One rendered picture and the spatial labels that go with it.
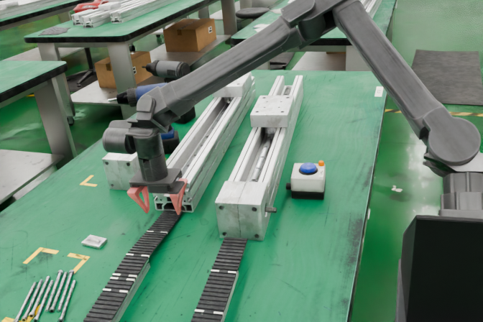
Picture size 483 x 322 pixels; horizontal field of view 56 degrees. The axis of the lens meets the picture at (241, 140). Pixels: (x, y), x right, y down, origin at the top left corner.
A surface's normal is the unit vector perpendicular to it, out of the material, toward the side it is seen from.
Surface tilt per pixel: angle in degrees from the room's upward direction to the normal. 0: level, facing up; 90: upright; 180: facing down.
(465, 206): 47
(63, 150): 90
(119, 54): 90
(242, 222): 90
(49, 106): 90
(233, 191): 0
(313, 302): 0
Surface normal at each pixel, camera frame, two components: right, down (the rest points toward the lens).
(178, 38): -0.30, 0.42
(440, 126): -0.32, -0.33
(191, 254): -0.09, -0.90
